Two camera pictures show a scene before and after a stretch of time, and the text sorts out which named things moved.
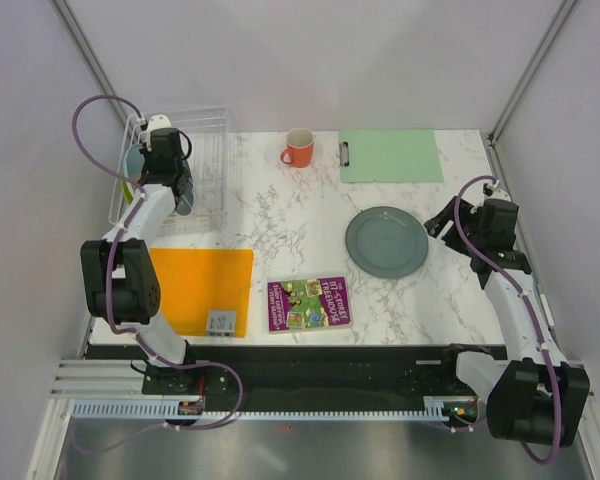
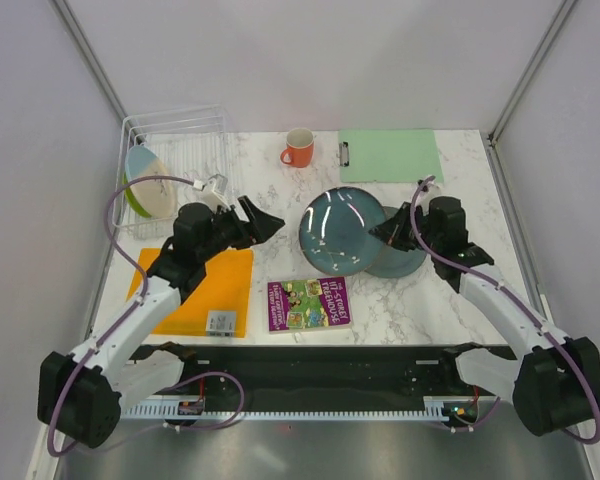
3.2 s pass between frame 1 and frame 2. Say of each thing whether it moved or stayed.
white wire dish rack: stayed
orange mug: stayed
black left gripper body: moved
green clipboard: stayed
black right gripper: moved
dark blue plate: moved
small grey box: stayed
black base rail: stayed
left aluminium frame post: stayed
